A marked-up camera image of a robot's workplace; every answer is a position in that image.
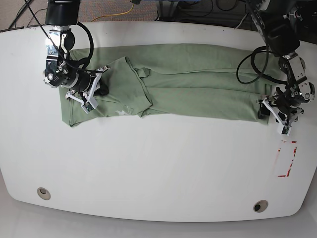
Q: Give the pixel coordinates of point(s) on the right table grommet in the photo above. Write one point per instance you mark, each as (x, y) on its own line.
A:
(260, 206)

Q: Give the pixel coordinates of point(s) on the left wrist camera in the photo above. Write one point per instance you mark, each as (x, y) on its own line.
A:
(284, 129)

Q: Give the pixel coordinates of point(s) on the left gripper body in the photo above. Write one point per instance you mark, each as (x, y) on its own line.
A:
(282, 112)

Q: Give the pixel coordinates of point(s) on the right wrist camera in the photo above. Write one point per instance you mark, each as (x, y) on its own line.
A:
(88, 107)

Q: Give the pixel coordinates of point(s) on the table grommet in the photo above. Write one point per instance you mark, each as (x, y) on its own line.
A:
(260, 206)
(43, 193)

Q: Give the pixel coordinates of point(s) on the red tape marking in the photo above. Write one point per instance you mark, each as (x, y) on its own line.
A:
(285, 157)

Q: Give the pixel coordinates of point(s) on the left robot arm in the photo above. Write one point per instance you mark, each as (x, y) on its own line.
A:
(271, 18)

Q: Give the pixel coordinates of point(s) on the green t-shirt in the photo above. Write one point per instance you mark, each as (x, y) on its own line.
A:
(183, 79)

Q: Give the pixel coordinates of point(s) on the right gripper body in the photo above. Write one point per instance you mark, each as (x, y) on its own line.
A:
(85, 86)

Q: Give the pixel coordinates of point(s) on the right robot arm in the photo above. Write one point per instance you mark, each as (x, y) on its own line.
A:
(61, 70)

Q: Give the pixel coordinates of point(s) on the left table grommet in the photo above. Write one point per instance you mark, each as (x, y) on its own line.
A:
(43, 193)

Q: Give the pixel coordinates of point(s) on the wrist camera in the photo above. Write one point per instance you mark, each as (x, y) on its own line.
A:
(284, 129)
(88, 107)

